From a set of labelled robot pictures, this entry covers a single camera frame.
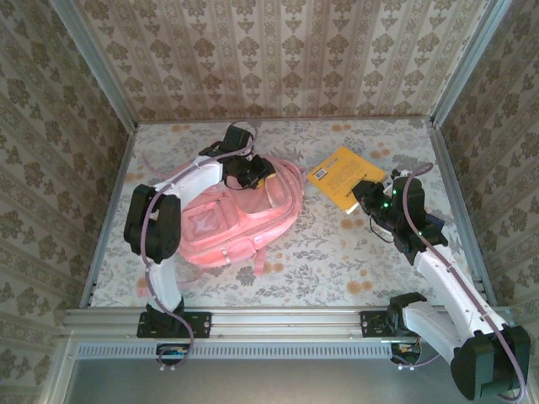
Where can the yellow paperback book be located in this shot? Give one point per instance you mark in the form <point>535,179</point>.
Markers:
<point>337,172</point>

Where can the pink student backpack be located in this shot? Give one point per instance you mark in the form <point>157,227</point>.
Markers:
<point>236,219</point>

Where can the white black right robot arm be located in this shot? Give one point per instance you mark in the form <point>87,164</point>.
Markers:
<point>455,286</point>

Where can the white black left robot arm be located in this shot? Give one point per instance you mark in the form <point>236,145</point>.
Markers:
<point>151,223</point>

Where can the floral table cover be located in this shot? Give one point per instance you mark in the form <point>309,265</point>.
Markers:
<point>337,261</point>

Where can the grey metal panel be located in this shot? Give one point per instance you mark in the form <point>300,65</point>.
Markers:
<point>273,383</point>

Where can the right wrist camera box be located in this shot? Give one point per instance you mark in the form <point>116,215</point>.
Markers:
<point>398,172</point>

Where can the aluminium table side rail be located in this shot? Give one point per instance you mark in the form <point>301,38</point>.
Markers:
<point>126,151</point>
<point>449,168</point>

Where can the aluminium frame rail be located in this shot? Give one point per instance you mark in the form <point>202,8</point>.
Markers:
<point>286,322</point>

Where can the aluminium corner post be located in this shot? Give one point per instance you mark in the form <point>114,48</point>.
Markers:
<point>467,54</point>
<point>84,50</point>

